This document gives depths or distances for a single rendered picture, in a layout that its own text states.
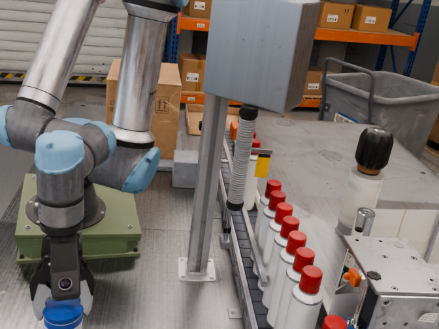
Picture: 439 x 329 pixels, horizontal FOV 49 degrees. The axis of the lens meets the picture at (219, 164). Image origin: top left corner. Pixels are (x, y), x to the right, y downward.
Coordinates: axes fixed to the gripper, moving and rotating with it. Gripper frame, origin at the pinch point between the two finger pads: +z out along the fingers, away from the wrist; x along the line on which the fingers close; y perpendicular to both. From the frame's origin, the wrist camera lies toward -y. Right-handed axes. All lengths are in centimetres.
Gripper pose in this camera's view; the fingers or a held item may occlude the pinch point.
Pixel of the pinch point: (63, 315)
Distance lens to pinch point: 98.4
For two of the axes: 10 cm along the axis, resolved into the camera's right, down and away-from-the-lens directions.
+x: -9.6, 0.1, -2.9
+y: -2.7, -4.3, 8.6
